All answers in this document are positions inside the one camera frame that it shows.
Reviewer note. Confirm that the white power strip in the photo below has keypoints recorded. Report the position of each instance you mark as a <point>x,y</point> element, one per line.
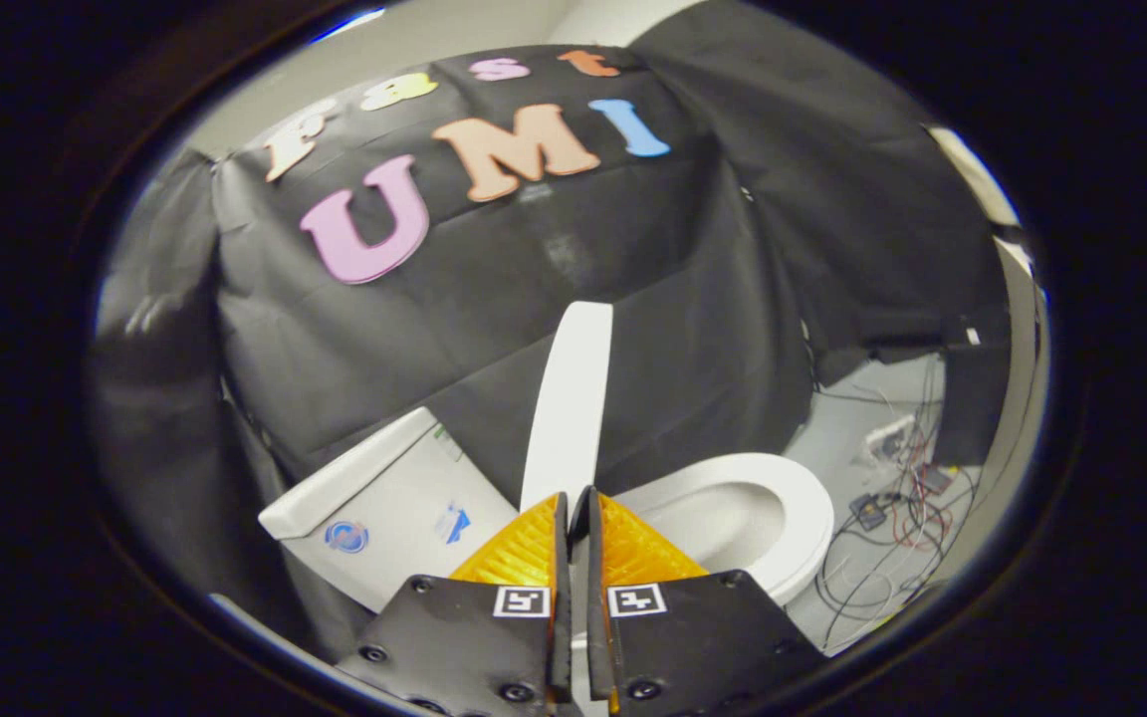
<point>890,438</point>

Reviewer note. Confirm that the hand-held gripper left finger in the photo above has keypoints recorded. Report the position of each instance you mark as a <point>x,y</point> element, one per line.
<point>562,597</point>

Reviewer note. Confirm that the small black adapter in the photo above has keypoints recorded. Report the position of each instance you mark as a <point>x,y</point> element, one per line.
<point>868,511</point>

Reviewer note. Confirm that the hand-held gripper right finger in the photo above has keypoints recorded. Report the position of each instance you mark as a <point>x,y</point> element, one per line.
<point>595,617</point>

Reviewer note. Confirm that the black backdrop cloth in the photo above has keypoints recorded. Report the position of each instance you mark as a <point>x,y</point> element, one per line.
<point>494,299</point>

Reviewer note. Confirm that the white toilet seat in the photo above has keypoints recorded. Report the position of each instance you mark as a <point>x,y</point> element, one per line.
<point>807,528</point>

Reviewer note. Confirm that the white toilet lid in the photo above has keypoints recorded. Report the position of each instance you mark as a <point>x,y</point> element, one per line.
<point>573,398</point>

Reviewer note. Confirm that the white ceramic toilet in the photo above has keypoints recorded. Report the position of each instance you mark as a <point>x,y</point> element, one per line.
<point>394,498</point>

